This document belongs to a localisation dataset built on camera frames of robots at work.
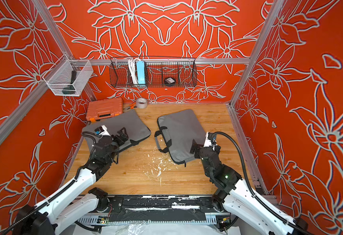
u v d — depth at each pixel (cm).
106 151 59
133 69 89
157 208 73
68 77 92
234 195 48
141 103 118
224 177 50
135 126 111
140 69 89
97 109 110
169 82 95
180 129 100
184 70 101
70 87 81
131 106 118
